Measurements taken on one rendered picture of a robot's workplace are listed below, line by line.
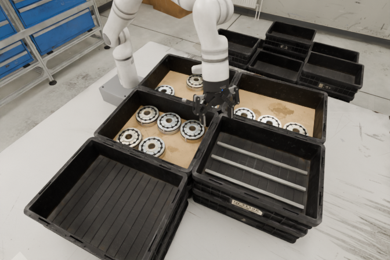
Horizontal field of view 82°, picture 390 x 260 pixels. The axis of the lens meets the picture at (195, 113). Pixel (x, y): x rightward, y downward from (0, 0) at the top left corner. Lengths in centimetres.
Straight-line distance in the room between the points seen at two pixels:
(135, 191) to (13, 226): 49
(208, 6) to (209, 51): 11
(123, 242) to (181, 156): 34
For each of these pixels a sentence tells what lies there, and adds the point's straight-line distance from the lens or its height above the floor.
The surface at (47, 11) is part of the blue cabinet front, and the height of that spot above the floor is 67.
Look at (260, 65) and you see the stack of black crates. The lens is 219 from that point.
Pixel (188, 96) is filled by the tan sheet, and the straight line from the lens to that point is 113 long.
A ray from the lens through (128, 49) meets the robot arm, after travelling 116.
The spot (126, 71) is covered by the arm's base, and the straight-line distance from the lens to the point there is 120.
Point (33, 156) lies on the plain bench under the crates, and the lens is 129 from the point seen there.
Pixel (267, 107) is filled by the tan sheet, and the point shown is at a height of 83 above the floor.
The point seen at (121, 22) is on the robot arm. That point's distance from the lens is 99.
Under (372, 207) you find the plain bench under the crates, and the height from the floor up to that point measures 70.
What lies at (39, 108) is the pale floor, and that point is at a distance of 270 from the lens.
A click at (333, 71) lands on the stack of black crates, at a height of 49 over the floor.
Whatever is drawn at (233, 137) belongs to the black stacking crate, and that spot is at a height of 83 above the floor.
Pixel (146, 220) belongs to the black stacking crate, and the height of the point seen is 83.
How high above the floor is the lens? 160
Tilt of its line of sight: 47 degrees down
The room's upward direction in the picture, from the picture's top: straight up
